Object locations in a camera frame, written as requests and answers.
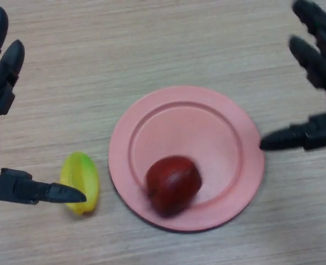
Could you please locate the pink round plate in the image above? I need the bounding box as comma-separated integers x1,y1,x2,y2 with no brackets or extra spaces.
108,85,265,232

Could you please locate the red apple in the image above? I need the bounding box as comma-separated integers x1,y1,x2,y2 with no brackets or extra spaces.
145,155,202,219

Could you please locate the yellow green starfruit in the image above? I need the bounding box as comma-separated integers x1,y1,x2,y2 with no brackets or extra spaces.
59,151,100,216

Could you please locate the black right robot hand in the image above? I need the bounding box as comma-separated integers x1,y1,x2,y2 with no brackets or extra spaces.
260,0,326,151

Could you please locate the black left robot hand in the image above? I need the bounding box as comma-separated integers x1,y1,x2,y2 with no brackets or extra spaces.
0,7,87,205

